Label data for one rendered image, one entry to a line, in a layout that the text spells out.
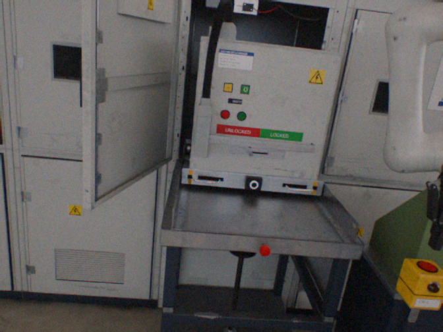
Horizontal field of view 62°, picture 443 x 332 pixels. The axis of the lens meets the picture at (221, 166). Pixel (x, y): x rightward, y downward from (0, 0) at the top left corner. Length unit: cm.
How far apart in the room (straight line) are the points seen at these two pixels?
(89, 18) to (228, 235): 71
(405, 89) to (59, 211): 154
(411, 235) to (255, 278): 101
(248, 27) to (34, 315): 199
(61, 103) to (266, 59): 91
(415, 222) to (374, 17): 91
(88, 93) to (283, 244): 72
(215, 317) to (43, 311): 112
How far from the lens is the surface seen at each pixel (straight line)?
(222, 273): 201
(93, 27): 111
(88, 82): 112
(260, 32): 245
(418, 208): 123
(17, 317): 219
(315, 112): 138
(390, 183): 199
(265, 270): 202
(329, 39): 173
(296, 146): 135
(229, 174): 138
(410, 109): 131
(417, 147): 134
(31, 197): 194
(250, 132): 135
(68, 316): 214
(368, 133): 184
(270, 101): 134
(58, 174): 185
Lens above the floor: 138
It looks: 18 degrees down
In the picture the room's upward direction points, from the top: 7 degrees clockwise
